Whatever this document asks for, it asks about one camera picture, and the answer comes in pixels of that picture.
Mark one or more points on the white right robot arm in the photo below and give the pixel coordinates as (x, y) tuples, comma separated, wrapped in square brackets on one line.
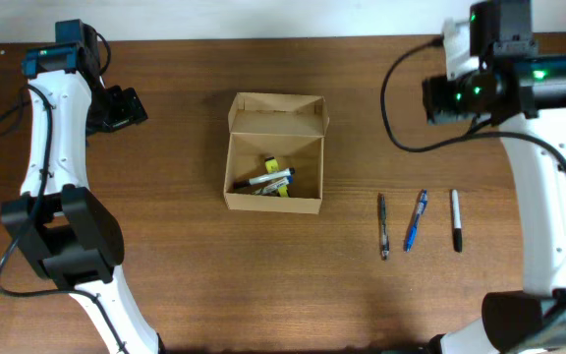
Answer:
[(494, 72)]

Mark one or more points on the silver black marker pen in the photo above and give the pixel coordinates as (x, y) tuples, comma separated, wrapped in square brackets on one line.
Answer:
[(457, 225)]

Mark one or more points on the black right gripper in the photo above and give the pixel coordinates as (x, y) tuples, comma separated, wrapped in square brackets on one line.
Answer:
[(432, 93)]

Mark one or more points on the blue whiteboard marker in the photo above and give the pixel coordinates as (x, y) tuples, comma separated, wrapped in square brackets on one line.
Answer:
[(278, 188)]

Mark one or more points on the blue ballpoint pen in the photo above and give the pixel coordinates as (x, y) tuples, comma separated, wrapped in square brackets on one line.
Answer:
[(418, 212)]

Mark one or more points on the black ballpoint pen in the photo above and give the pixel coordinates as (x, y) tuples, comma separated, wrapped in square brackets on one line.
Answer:
[(385, 246)]

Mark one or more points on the black whiteboard marker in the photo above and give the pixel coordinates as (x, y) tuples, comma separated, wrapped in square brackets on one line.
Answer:
[(264, 178)]

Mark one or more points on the brown cardboard box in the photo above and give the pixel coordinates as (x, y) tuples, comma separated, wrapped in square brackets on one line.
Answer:
[(291, 129)]

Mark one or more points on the yellow highlighter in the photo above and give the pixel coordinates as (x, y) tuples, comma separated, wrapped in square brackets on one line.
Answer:
[(271, 165)]

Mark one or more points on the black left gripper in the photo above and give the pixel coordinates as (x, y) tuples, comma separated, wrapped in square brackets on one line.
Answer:
[(130, 109)]

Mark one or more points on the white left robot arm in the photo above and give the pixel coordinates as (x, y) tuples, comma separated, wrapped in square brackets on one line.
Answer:
[(64, 240)]

